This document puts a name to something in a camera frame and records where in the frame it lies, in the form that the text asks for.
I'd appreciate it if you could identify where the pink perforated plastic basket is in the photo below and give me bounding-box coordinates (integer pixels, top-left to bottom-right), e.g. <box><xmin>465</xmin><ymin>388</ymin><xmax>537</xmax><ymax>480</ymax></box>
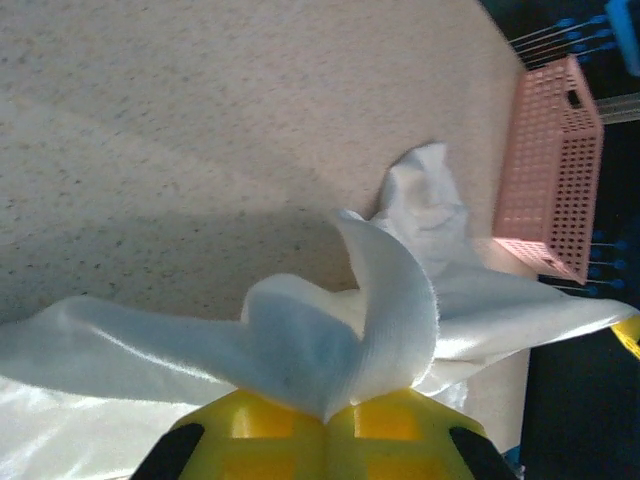
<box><xmin>492</xmin><ymin>54</ymin><xmax>605</xmax><ymax>281</ymax></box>

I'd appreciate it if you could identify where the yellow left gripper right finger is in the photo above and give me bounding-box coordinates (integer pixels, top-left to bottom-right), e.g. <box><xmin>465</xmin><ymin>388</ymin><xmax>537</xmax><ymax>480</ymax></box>
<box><xmin>327</xmin><ymin>387</ymin><xmax>517</xmax><ymax>480</ymax></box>

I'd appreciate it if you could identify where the aluminium frame post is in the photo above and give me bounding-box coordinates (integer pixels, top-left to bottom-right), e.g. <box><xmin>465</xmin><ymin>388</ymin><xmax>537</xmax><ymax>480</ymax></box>
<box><xmin>597</xmin><ymin>92</ymin><xmax>640</xmax><ymax>125</ymax></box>

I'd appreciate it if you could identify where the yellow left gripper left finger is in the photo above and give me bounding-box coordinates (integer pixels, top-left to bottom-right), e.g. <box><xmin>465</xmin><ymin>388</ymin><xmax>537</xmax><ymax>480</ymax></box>
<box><xmin>134</xmin><ymin>389</ymin><xmax>329</xmax><ymax>480</ymax></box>

